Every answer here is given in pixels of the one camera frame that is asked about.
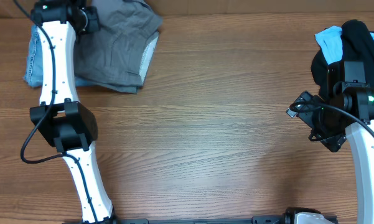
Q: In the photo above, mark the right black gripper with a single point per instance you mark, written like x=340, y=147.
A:
x=334, y=139

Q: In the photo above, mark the grey shorts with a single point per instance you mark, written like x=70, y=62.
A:
x=119, y=54

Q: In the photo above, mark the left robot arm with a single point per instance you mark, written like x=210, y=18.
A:
x=61, y=119

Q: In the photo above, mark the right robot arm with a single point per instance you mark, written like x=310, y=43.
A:
x=345, y=115

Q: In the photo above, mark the folded blue denim jeans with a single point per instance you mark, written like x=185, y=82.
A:
x=34, y=67

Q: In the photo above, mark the black garment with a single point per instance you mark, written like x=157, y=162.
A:
x=319, y=72

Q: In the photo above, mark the light blue garment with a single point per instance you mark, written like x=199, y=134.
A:
x=353, y=41

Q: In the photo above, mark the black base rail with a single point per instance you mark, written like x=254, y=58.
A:
x=290, y=216

